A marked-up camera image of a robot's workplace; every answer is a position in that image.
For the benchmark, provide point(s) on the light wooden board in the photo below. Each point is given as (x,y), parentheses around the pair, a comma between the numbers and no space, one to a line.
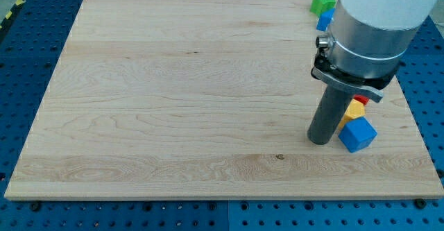
(205,100)

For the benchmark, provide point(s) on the green star block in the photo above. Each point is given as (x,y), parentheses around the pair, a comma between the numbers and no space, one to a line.
(318,7)

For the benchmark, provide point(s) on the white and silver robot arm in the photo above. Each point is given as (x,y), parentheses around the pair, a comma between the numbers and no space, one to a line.
(361,49)

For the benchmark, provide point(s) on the blue cube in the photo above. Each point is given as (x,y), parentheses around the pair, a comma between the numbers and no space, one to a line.
(357,134)

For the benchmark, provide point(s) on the yellow hexagon block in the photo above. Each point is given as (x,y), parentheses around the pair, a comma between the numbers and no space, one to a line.
(355,110)

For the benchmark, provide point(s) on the red star block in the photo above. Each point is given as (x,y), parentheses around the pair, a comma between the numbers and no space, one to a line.
(362,99)

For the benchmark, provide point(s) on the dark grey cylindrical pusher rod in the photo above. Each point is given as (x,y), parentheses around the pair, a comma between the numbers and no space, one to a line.
(328,115)

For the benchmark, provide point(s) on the small blue block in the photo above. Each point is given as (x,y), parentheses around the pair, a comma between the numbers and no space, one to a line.
(325,20)

